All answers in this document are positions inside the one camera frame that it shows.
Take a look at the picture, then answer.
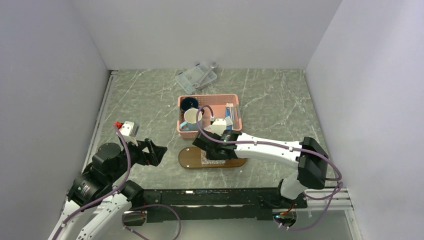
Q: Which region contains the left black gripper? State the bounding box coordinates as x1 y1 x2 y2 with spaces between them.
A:
108 135 167 182

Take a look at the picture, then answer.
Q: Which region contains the clear acrylic toothbrush holder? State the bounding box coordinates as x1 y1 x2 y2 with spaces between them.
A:
200 150 226 166

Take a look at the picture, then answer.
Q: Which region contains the pink plastic basket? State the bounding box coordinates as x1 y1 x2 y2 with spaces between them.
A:
176 94 242 139

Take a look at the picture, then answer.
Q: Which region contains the light blue mug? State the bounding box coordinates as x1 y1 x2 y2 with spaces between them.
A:
179 108 203 132

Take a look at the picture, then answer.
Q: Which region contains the dark blue mug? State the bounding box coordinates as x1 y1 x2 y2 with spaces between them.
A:
180 97 200 114

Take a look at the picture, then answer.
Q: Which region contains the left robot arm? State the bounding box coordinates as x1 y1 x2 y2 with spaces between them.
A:
48 138 168 240

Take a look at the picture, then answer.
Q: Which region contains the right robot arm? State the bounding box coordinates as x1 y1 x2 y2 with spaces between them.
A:
192 130 328 208

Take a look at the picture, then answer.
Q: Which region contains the blue toothpaste tube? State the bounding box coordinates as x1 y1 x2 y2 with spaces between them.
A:
224 107 234 130

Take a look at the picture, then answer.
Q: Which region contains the oval wooden tray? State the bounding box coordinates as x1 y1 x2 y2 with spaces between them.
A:
178 146 247 169

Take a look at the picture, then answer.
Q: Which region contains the pink toothbrush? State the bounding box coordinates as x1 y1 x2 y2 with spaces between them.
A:
229 103 242 131

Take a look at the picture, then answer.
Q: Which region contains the white toothbrush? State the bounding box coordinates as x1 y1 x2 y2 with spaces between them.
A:
225 103 237 130

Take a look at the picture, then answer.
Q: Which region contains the clear plastic box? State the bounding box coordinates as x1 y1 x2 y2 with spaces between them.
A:
174 63 218 95

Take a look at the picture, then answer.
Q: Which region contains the silver wrench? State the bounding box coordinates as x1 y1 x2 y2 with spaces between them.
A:
193 62 219 89

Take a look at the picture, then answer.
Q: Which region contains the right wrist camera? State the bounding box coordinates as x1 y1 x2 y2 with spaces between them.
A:
208 118 227 136

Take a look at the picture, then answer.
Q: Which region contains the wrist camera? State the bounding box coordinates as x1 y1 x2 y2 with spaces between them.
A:
114 121 140 147
208 118 227 136

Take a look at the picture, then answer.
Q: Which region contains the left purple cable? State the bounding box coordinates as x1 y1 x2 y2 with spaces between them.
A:
49 123 182 240

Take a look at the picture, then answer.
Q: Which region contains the purple cable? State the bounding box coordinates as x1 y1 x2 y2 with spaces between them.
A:
195 105 344 232
49 123 182 240

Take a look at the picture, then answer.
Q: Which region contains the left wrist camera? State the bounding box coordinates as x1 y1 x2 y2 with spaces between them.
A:
114 121 140 147

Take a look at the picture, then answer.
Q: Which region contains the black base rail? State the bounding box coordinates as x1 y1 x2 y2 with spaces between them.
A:
140 187 308 223

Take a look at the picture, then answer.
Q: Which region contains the aluminium side rail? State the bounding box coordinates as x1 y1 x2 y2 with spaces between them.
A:
81 70 119 173

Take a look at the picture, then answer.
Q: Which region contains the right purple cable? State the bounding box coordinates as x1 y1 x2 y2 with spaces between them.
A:
195 105 344 232

